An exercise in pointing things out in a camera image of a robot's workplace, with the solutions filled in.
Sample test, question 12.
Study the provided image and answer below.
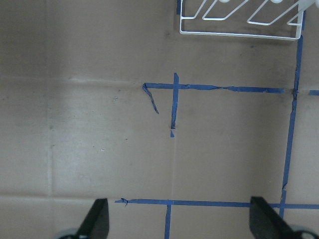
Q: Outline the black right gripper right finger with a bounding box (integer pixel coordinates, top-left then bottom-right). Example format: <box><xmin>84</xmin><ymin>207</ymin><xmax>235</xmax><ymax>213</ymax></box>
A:
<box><xmin>250</xmin><ymin>197</ymin><xmax>299</xmax><ymax>239</ymax></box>

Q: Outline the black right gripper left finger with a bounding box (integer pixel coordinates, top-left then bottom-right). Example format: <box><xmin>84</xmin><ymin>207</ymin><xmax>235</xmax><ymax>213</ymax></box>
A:
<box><xmin>76</xmin><ymin>198</ymin><xmax>109</xmax><ymax>239</ymax></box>

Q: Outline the white wire cup rack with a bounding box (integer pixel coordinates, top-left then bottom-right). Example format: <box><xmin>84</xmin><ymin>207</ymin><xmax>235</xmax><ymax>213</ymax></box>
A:
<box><xmin>176</xmin><ymin>0</ymin><xmax>319</xmax><ymax>41</ymax></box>

